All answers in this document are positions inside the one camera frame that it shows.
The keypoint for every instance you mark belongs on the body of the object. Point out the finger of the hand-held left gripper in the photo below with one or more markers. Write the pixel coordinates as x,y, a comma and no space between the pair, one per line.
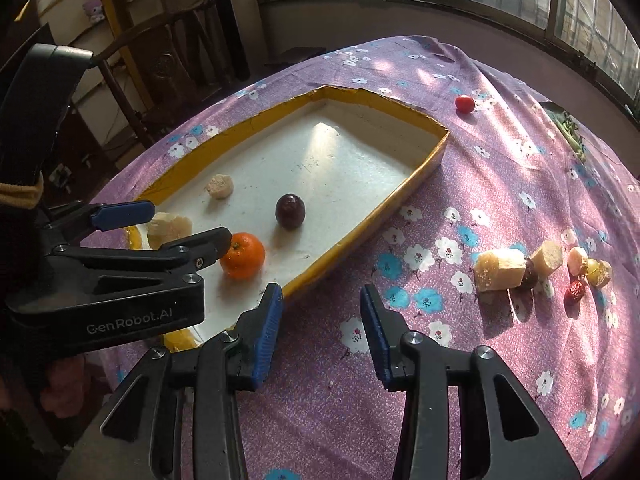
200,249
125,212

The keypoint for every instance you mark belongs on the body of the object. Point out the person's left hand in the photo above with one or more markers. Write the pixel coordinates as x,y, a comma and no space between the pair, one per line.
65,390

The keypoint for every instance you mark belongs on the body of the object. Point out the round pale sugarcane chunk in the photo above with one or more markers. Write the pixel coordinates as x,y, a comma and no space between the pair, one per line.
605,275

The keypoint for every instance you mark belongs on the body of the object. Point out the purple floral tablecloth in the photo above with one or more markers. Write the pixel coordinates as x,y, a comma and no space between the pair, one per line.
500,185

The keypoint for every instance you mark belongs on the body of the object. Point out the orange tangerine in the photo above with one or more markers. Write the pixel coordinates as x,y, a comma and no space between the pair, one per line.
242,256

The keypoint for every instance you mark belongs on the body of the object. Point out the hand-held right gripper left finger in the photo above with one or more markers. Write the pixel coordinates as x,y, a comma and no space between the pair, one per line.
265,332

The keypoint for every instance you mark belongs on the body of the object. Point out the dark purple plum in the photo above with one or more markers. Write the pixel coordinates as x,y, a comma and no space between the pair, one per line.
530,275
290,211

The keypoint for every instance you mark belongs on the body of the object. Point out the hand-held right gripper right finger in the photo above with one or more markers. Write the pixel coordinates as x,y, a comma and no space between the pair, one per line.
374,335

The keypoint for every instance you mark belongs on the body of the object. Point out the red dried date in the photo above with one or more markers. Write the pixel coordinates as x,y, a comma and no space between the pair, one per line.
575,291

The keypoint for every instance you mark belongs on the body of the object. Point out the large pale sugarcane chunk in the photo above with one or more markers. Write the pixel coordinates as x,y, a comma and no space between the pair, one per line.
495,270

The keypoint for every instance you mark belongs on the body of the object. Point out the pink plush toy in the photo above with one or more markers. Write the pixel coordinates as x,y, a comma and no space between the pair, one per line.
93,10

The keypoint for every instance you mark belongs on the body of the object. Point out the red cherry tomato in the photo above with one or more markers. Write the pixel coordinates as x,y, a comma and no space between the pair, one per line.
465,104

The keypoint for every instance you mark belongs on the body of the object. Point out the yellow-green grape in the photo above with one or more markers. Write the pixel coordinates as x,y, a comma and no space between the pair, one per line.
592,267

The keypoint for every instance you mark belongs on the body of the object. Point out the green vegetable leaf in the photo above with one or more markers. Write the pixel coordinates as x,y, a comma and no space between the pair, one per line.
567,130

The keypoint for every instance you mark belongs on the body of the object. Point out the dark wooden chair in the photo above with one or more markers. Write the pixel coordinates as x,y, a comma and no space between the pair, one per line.
165,67

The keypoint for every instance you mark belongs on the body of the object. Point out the yellow-edged white tray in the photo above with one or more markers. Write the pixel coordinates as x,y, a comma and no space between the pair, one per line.
325,170

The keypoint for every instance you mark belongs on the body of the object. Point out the pale storage cabinet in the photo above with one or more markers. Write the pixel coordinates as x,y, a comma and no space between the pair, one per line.
65,15

